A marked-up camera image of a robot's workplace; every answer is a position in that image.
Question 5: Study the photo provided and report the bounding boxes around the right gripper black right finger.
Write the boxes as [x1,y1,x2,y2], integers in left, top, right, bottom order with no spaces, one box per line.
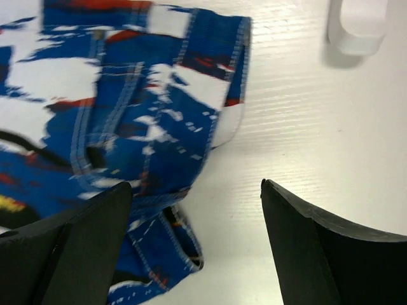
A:
[261,180,406,304]

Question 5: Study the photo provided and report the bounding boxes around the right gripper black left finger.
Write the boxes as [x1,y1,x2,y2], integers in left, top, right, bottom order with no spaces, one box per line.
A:
[1,182,132,304]

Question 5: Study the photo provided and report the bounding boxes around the blue white red patterned trousers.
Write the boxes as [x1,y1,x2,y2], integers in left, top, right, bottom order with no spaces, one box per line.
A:
[1,1,252,304]

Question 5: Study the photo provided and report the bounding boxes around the white metal clothes rack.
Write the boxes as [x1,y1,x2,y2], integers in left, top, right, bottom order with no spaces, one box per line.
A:
[327,0,389,57]

